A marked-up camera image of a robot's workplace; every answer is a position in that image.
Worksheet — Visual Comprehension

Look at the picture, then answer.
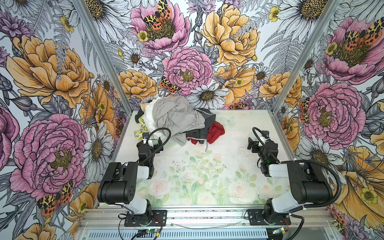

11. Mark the white cloth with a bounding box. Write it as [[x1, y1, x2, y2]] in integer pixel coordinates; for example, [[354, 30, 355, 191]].
[[141, 99, 157, 133]]

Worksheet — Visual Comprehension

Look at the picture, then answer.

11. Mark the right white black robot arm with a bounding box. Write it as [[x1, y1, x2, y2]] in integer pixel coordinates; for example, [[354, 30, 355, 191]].
[[247, 127, 342, 225]]

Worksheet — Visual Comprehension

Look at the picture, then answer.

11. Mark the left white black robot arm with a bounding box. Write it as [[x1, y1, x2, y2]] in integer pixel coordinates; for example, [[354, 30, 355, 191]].
[[97, 134, 170, 220]]

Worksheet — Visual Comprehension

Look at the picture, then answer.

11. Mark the yellow green patterned cloth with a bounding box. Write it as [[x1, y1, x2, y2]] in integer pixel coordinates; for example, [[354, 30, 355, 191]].
[[134, 123, 150, 141]]

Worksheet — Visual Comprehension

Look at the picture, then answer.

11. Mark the red cloth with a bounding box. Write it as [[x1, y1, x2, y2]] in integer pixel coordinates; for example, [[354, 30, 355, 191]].
[[187, 121, 225, 145]]

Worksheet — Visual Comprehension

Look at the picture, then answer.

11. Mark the dark grey cloth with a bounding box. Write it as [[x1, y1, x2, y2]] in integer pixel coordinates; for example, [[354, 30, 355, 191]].
[[186, 109, 216, 141]]

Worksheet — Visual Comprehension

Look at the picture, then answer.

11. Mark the small green circuit board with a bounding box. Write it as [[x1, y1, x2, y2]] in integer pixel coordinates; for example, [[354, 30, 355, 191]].
[[138, 229, 160, 236]]

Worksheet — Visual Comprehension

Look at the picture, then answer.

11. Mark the right small circuit board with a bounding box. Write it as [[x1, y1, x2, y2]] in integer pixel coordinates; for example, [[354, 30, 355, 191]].
[[272, 227, 286, 235]]

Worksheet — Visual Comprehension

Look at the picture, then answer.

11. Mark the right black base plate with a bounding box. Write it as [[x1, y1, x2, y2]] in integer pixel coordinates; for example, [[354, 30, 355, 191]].
[[245, 209, 291, 226]]

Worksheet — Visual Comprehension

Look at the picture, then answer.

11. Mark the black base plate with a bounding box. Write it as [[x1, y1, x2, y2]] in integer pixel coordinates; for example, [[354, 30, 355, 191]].
[[124, 210, 168, 227], [245, 209, 291, 226]]

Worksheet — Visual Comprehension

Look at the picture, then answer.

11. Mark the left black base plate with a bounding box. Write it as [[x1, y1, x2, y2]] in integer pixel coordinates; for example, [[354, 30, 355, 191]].
[[124, 210, 168, 227]]

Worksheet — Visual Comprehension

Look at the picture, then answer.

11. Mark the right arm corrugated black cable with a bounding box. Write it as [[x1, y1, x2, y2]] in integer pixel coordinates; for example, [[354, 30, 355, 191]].
[[299, 159, 343, 208]]

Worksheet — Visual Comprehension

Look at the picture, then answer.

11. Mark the aluminium front rail frame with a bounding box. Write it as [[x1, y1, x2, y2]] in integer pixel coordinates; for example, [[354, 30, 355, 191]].
[[76, 205, 343, 240]]

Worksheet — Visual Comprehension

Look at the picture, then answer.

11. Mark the left aluminium corner post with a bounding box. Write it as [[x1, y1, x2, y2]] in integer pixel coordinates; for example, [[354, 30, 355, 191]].
[[74, 1, 133, 116]]

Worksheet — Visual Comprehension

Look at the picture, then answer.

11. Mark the aluminium corner post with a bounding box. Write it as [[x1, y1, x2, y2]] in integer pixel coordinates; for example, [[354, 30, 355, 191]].
[[74, 1, 133, 116], [271, 0, 341, 114]]

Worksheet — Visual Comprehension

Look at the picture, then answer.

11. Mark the right aluminium corner post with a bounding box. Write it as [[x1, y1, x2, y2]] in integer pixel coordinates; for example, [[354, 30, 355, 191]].
[[271, 0, 341, 114]]

